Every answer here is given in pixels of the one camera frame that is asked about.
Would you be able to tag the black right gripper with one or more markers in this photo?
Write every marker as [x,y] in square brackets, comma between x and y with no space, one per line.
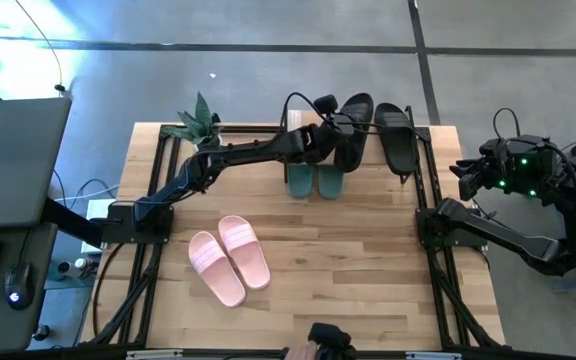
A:
[493,167]

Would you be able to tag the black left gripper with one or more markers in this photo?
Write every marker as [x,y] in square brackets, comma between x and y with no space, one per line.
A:
[327,142]

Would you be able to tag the black slide sandal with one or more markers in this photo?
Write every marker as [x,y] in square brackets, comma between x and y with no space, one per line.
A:
[360,145]
[395,140]

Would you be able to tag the pink slide sandal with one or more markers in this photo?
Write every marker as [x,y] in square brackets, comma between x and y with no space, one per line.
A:
[245,255]
[218,272]

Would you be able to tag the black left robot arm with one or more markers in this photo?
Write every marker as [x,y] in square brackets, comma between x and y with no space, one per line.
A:
[248,150]

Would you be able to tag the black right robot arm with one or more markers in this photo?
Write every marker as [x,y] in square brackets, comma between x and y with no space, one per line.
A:
[493,230]

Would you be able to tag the white plant pot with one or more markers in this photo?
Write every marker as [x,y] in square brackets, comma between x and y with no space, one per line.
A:
[220,141]

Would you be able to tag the green snake plant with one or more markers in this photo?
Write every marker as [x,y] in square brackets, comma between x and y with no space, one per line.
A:
[200,122]

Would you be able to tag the person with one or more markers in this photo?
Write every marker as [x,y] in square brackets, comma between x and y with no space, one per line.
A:
[330,340]

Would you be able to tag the white power strip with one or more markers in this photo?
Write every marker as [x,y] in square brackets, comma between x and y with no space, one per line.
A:
[95,210]

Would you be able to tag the small bottle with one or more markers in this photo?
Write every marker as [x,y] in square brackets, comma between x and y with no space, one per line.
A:
[70,268]

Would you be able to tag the grey desk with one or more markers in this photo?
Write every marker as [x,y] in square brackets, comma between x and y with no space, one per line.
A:
[13,165]

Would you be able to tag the black computer mouse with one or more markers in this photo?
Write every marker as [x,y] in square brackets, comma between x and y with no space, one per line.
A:
[18,285]

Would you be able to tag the black round knob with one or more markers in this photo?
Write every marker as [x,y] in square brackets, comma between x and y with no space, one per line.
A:
[41,333]

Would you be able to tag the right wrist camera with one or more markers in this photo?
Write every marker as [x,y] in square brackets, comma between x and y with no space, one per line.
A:
[468,189]

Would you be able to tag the wooden shelf with black frame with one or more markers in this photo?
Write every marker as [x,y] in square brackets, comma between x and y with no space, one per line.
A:
[295,120]

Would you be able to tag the white bracket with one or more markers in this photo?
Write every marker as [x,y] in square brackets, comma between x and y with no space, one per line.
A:
[433,356]
[153,355]

